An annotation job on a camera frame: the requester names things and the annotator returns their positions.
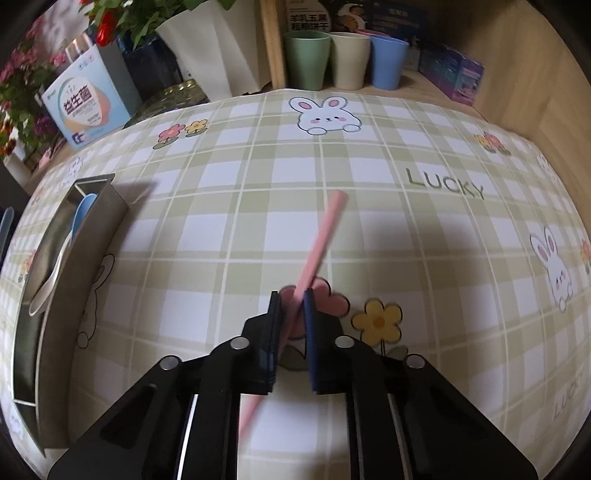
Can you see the red roses in white pot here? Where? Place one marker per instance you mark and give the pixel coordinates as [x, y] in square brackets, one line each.
[217, 50]

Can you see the dark printed box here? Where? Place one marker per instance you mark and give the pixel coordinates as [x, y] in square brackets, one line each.
[383, 16]

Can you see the checkered bunny print tablecloth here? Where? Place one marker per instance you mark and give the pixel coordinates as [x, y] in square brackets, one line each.
[231, 194]

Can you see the blue spoon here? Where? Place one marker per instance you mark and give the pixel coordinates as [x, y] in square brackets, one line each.
[83, 214]

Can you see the pink blossom flower arrangement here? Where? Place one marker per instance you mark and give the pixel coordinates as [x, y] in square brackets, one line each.
[23, 87]

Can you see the small purple box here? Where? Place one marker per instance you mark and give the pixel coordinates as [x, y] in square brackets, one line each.
[455, 76]

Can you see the blue cup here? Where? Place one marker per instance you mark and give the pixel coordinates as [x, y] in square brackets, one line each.
[390, 64]

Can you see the beige spoon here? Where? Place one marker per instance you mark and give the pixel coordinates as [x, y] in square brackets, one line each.
[46, 290]

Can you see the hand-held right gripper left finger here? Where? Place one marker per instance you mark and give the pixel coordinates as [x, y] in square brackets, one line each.
[272, 350]

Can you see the pink chopstick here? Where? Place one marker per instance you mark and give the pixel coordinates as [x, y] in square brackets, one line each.
[318, 240]

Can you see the green cup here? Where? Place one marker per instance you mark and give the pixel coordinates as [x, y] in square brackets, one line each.
[307, 62]

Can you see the pink cup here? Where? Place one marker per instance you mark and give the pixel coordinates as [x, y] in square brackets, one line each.
[374, 32]

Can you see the perforated steel utensil tray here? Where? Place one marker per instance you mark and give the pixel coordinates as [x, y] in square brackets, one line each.
[55, 369]

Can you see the white box with green print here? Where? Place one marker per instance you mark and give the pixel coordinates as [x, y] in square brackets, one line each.
[304, 16]

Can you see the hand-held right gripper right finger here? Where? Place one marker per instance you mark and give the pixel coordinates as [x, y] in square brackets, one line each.
[311, 350]

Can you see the light blue probiotics box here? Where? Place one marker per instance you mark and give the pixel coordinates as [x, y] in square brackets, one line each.
[83, 106]

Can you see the dark blue slim box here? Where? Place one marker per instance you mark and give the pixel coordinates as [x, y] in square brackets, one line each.
[150, 69]

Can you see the gold patterned flat tin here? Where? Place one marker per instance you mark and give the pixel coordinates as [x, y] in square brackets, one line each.
[171, 101]

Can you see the beige cup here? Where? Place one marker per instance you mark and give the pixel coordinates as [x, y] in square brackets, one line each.
[351, 62]

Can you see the wooden shelf unit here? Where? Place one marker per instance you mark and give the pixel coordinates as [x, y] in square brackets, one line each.
[273, 46]

